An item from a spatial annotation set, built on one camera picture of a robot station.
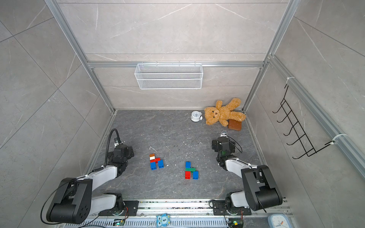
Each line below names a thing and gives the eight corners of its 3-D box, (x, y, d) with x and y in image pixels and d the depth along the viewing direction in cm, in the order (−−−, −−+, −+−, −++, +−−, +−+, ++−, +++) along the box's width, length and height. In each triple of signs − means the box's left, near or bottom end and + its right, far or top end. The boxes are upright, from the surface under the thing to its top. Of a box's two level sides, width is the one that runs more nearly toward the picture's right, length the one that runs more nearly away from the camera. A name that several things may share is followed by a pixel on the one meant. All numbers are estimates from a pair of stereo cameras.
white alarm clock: (190, 121, 113) (190, 118, 110) (190, 114, 118) (190, 110, 115) (202, 121, 113) (202, 118, 110) (201, 114, 118) (202, 110, 115)
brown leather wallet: (228, 128, 110) (229, 125, 107) (228, 122, 114) (229, 119, 111) (240, 130, 108) (241, 127, 105) (240, 124, 113) (241, 121, 110)
